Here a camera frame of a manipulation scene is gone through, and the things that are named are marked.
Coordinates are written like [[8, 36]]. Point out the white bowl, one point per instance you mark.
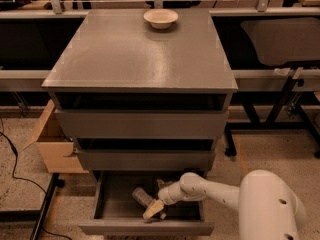
[[161, 18]]

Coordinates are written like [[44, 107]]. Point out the metal rail bench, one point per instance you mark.
[[31, 42], [265, 48]]

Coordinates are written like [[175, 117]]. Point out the grey top drawer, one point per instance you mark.
[[141, 125]]

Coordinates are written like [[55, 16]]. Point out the grey open bottom drawer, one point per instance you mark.
[[116, 212]]

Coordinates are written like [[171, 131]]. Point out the left metal rail bench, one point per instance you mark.
[[31, 42]]

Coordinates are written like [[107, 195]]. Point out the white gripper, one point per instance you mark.
[[167, 195]]

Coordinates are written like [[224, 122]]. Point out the black metal floor frame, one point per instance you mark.
[[36, 216]]

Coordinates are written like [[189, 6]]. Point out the clear plastic water bottle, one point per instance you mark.
[[145, 200]]

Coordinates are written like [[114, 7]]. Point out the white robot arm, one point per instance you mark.
[[267, 207]]

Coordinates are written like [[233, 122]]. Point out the black table leg frame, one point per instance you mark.
[[287, 98]]

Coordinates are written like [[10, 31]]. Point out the right metal rail bench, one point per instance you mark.
[[265, 48]]

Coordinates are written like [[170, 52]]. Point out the grey drawer cabinet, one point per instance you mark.
[[116, 62]]

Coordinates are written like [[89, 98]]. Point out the cardboard box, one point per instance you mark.
[[55, 150]]

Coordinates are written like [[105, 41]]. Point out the grey middle drawer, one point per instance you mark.
[[146, 154]]

